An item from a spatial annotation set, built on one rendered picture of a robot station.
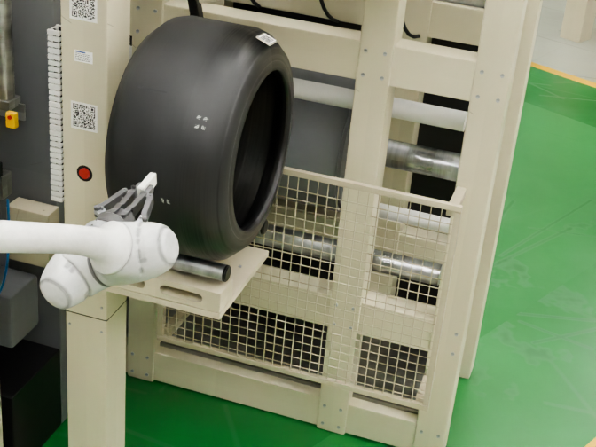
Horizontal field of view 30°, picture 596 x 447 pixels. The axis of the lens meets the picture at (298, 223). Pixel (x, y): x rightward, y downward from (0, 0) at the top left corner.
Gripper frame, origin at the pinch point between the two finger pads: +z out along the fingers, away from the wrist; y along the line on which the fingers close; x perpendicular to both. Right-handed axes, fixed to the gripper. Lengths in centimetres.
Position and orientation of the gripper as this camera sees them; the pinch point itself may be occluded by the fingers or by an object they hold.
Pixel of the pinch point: (146, 185)
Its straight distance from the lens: 249.1
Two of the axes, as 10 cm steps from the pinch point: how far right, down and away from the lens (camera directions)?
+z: 3.3, -5.4, 7.8
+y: -9.4, -2.2, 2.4
